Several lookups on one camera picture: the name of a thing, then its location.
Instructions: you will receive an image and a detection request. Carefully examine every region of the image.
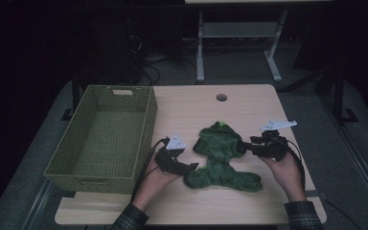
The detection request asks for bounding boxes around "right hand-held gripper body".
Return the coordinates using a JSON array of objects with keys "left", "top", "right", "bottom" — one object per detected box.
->
[{"left": 258, "top": 120, "right": 298, "bottom": 162}]

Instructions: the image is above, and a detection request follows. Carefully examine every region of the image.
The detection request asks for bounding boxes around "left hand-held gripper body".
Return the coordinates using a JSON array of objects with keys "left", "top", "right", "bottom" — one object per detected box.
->
[{"left": 154, "top": 133, "right": 187, "bottom": 175}]

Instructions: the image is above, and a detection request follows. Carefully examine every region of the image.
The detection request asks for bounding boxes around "green plush garment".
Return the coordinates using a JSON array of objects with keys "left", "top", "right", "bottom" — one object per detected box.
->
[{"left": 182, "top": 121, "right": 264, "bottom": 194}]

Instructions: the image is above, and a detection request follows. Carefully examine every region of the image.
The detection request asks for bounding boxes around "green woven basket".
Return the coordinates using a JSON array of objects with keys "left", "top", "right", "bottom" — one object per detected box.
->
[{"left": 43, "top": 84, "right": 158, "bottom": 196}]

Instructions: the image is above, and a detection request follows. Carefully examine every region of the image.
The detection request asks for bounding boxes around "person's left hand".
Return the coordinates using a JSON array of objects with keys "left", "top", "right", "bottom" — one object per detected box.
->
[{"left": 131, "top": 157, "right": 181, "bottom": 212}]

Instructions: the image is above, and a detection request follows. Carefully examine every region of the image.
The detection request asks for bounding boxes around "person's right hand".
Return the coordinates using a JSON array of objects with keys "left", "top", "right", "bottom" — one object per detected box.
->
[{"left": 258, "top": 152, "right": 306, "bottom": 203}]

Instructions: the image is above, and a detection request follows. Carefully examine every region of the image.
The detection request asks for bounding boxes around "black metal stand leg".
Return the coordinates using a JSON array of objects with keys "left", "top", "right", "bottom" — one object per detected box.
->
[
  {"left": 60, "top": 71, "right": 81, "bottom": 122},
  {"left": 332, "top": 68, "right": 359, "bottom": 127}
]

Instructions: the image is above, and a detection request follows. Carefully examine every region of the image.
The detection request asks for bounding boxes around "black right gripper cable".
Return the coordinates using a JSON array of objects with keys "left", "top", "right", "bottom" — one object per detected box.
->
[{"left": 286, "top": 138, "right": 363, "bottom": 230}]

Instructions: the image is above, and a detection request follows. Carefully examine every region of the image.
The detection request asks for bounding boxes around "grey metal floor rail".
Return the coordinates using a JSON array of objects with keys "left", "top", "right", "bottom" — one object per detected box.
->
[
  {"left": 21, "top": 178, "right": 56, "bottom": 230},
  {"left": 319, "top": 95, "right": 368, "bottom": 221}
]

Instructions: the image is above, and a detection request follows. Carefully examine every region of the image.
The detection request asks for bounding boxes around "tangle of floor cables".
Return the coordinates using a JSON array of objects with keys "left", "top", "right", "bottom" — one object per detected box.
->
[{"left": 128, "top": 34, "right": 199, "bottom": 86}]

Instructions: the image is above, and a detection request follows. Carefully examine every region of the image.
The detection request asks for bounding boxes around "grey metal stand frame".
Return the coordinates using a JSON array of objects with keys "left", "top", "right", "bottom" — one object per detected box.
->
[{"left": 195, "top": 10, "right": 288, "bottom": 84}]

